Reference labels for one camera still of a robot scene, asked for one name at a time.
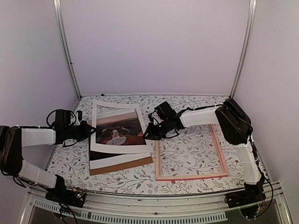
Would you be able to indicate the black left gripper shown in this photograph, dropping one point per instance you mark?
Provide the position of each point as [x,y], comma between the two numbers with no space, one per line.
[85,128]

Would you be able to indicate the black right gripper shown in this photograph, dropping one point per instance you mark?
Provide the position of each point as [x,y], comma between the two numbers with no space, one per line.
[152,135]

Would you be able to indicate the white photo mat board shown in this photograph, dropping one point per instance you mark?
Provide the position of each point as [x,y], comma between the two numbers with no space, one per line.
[119,129]

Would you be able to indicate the brown cardboard backing board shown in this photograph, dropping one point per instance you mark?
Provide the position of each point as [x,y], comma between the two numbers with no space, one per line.
[122,166]

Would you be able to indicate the landscape photo print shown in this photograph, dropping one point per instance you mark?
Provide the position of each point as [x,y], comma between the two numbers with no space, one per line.
[100,160]

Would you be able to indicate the pink wooden picture frame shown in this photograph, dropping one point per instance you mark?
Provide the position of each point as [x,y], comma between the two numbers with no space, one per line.
[223,173]

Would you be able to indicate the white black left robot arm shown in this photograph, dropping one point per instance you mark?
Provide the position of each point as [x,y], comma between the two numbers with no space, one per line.
[14,139]

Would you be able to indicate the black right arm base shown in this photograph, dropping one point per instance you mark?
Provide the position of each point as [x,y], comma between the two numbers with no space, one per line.
[251,194]

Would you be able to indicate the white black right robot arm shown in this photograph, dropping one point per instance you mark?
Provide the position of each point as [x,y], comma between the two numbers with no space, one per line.
[233,121]

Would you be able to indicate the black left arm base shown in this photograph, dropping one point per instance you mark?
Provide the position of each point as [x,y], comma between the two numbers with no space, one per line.
[72,197]

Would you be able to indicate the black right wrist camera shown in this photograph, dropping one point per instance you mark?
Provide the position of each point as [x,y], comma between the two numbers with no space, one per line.
[164,112]

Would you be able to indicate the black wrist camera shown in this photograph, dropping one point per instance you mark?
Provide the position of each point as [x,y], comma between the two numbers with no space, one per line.
[164,112]
[62,117]

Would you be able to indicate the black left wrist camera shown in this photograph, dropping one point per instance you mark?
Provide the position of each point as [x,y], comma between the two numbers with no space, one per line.
[62,117]

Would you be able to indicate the aluminium front table rail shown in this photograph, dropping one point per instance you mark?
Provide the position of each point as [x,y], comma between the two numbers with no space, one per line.
[108,208]

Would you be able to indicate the left aluminium corner post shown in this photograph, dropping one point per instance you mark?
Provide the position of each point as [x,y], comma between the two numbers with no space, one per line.
[67,55]

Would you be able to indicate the aluminium corner post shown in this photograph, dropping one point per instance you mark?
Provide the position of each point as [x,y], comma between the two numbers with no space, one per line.
[67,55]
[245,45]

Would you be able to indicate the right aluminium corner post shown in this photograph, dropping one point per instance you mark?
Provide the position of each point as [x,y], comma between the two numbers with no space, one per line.
[245,45]

